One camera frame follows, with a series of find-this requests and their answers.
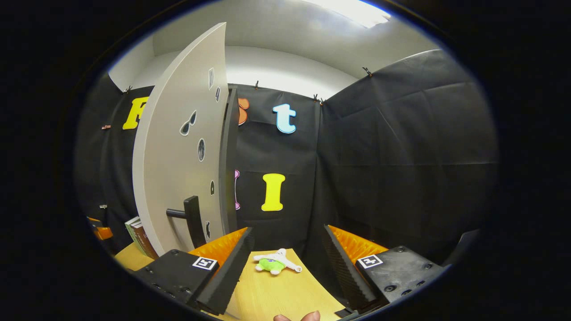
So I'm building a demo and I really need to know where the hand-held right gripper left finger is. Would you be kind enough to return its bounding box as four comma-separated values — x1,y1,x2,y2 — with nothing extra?
133,226,256,316

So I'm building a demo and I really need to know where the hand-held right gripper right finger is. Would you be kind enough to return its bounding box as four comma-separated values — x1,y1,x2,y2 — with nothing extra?
322,224,451,314

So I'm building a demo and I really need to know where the black door handle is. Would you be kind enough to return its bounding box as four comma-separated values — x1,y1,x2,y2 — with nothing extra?
166,195,208,249

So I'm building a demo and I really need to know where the beige cabinet door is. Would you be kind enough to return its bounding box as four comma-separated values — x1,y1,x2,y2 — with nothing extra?
132,22,229,257

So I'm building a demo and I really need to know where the dark grey cabinet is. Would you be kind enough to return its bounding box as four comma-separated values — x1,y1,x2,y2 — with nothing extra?
219,87,239,235

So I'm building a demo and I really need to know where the green white plush toy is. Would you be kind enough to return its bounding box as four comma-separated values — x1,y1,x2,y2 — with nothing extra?
253,248,303,276

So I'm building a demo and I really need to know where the dark brown book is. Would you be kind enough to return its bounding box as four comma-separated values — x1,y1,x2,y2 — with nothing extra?
133,223,159,260

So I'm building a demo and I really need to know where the black backdrop cloth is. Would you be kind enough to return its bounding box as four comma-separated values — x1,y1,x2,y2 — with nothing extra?
74,48,498,268

